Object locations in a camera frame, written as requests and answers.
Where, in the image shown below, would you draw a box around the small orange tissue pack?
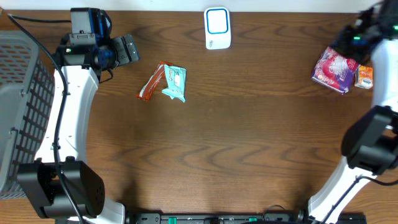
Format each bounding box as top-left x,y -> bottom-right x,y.
354,65 -> 373,89

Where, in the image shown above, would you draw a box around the red purple pad package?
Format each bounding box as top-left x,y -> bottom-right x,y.
311,47 -> 359,95

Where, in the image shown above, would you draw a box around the orange snack bar wrapper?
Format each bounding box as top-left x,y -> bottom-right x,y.
136,61 -> 173,101

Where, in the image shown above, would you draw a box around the teal wet wipes packet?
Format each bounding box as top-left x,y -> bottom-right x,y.
162,65 -> 187,102

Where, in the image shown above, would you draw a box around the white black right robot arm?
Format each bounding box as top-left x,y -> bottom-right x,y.
302,0 -> 397,223

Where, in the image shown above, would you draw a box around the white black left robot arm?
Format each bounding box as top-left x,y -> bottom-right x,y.
17,33 -> 139,223

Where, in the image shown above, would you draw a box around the white barcode scanner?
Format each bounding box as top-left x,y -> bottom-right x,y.
203,7 -> 231,50

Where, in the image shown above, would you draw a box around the grey plastic mesh basket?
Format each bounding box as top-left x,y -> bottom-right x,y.
1,30 -> 54,200

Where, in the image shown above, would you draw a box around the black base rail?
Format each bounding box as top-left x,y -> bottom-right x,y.
126,212 -> 368,224

